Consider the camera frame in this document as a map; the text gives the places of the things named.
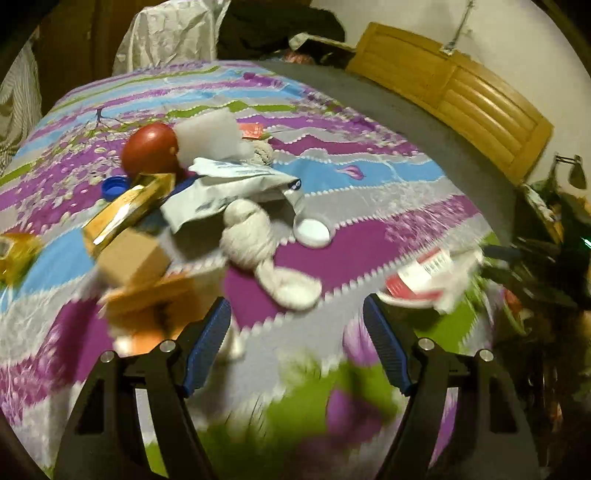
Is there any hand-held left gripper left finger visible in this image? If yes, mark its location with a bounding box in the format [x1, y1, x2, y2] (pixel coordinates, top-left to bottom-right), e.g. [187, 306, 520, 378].
[54, 296, 232, 480]

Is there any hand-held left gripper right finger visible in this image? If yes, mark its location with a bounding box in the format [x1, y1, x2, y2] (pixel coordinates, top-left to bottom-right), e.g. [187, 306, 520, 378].
[362, 293, 541, 480]

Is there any gold carton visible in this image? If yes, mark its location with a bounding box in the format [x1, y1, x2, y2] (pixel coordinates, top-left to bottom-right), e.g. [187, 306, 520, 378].
[82, 172, 177, 257]

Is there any white foam block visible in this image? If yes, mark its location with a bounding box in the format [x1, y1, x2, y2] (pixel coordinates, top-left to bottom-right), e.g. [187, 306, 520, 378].
[174, 111, 252, 168]

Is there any orange cardboard piece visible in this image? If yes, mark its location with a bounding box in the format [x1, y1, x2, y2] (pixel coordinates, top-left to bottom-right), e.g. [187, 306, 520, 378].
[99, 272, 222, 356]

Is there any red and white packet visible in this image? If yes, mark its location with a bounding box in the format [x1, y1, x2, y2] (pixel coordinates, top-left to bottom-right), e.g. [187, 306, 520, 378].
[376, 247, 483, 315]

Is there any purple floral printed blanket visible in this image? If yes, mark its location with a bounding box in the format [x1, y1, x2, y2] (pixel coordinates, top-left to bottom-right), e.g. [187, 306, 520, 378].
[0, 60, 504, 480]

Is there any white knotted cloth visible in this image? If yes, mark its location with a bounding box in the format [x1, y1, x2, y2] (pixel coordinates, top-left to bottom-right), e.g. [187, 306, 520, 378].
[219, 198, 323, 311]

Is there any brown cardboard box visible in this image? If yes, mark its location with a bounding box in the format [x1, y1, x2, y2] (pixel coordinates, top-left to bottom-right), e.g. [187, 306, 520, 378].
[97, 228, 172, 289]

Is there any white round lid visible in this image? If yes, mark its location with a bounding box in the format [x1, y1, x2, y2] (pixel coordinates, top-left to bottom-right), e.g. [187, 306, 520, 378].
[293, 216, 331, 249]

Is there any white crumpled packaging bag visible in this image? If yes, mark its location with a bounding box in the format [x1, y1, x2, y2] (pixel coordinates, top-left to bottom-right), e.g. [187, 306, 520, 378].
[161, 157, 305, 232]

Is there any blue bottle cap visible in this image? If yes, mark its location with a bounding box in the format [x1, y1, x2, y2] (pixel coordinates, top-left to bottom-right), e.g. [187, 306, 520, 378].
[102, 176, 130, 201]

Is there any cream twine ball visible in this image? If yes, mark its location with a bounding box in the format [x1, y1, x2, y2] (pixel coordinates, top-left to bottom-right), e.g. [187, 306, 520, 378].
[245, 138, 275, 167]

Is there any red round ball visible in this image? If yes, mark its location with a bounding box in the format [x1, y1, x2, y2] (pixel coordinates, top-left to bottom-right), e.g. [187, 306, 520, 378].
[121, 122, 180, 178]

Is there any yellow plastic wrapper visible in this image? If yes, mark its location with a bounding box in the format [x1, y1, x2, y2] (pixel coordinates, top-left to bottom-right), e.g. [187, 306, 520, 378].
[0, 232, 44, 287]

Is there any small red wrapper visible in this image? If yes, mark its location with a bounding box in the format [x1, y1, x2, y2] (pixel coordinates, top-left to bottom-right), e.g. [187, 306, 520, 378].
[238, 122, 271, 140]

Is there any desk lamp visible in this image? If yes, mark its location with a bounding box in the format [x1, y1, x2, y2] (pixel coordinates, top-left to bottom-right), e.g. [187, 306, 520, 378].
[549, 152, 589, 190]

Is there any wooden headboard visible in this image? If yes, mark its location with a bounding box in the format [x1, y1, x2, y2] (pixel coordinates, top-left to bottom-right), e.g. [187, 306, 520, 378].
[345, 22, 555, 186]

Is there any open cardboard box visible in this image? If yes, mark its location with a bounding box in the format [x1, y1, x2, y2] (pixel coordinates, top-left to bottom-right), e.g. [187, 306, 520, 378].
[286, 32, 358, 68]

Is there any striped cloth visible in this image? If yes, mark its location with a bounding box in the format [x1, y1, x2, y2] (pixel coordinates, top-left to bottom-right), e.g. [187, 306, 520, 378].
[0, 39, 43, 176]

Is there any white plastic bag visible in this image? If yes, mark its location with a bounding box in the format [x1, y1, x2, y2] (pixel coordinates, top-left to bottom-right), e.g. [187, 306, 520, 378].
[112, 0, 232, 75]

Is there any dark clothing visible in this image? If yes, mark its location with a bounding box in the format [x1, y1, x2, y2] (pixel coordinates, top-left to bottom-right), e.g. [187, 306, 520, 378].
[217, 0, 347, 61]

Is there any hanging wall cord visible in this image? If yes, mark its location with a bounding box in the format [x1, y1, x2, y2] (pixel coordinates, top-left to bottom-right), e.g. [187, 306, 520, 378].
[441, 0, 476, 56]

